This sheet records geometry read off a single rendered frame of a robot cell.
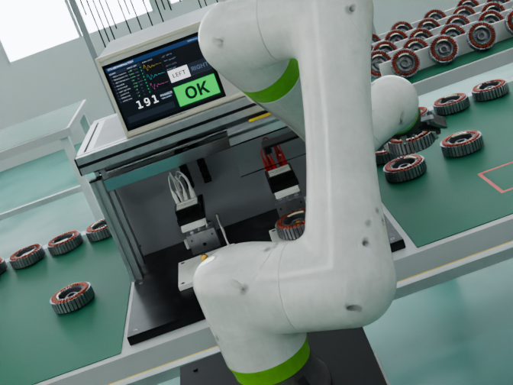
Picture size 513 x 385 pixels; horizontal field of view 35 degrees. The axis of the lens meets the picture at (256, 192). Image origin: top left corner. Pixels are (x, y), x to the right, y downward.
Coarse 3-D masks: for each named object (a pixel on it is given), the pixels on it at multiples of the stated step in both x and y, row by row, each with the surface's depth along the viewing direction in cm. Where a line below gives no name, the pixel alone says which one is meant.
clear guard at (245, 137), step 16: (240, 128) 190; (256, 128) 184; (272, 128) 180; (288, 128) 177; (240, 144) 178; (256, 144) 177; (288, 144) 176; (304, 144) 175; (240, 160) 176; (256, 160) 175; (272, 160) 174
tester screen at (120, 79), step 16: (176, 48) 193; (192, 48) 193; (128, 64) 193; (144, 64) 194; (160, 64) 194; (176, 64) 194; (112, 80) 194; (128, 80) 194; (144, 80) 195; (160, 80) 195; (192, 80) 196; (128, 96) 195; (144, 96) 196; (160, 96) 196; (128, 112) 197; (160, 112) 197
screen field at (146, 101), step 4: (148, 96) 196; (152, 96) 196; (156, 96) 196; (140, 100) 196; (144, 100) 196; (148, 100) 196; (152, 100) 196; (156, 100) 196; (136, 104) 196; (140, 104) 196; (144, 104) 196; (148, 104) 196; (152, 104) 196; (140, 108) 197
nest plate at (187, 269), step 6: (210, 252) 203; (192, 258) 203; (198, 258) 201; (180, 264) 202; (186, 264) 200; (192, 264) 199; (198, 264) 198; (180, 270) 198; (186, 270) 197; (192, 270) 195; (180, 276) 195; (186, 276) 194; (192, 276) 192; (180, 282) 191; (186, 282) 190; (180, 288) 189; (186, 288) 189
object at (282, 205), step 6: (300, 192) 208; (282, 198) 209; (288, 198) 208; (294, 198) 206; (300, 198) 206; (276, 204) 206; (282, 204) 206; (288, 204) 206; (294, 204) 206; (300, 204) 207; (282, 210) 207; (288, 210) 207
